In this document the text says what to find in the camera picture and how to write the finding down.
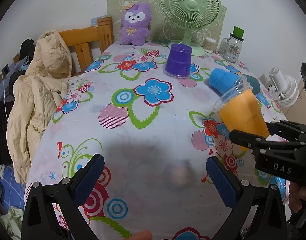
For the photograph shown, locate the orange plastic cup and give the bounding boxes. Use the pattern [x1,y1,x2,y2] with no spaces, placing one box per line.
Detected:
[213,80,270,138]

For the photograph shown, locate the teal cup yellow rim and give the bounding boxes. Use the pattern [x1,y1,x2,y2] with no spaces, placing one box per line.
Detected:
[244,74,261,95]

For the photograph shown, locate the blue plastic cup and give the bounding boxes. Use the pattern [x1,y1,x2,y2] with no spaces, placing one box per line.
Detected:
[209,68,246,95]

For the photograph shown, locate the purple plastic cup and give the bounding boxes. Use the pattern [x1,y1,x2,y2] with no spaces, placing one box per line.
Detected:
[165,43,192,78]

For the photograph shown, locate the person's hand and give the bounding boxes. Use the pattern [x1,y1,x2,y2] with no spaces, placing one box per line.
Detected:
[289,182,306,213]

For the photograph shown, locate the white small fan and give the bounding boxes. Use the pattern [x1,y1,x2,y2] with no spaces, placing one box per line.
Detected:
[268,67,299,108]

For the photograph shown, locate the blue checkered bedding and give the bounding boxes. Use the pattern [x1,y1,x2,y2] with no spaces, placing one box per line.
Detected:
[0,165,26,216]

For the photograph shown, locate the black clothing pile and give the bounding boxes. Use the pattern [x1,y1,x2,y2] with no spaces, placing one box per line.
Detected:
[0,38,35,165]

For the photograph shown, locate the glass mason jar mug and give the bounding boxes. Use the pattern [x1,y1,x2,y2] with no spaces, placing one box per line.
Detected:
[220,34,244,63]

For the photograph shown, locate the floral tablecloth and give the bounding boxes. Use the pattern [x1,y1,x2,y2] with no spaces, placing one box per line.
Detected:
[24,40,291,240]

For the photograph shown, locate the cotton swab container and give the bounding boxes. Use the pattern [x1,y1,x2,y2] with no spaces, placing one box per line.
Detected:
[203,37,217,53]

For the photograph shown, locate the green box on jar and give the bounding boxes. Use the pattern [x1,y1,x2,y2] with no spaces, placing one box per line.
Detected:
[233,26,244,38]

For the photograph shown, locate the beige puffer jacket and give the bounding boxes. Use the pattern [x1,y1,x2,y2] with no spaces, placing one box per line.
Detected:
[6,30,72,184]

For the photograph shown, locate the green desk fan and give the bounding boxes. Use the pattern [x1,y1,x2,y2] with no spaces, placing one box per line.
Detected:
[159,0,221,56]

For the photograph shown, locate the purple plush bunny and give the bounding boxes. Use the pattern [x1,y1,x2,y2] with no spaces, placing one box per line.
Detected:
[119,3,151,46]

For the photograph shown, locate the wooden chair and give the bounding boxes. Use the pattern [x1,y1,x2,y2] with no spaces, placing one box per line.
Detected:
[59,16,114,75]

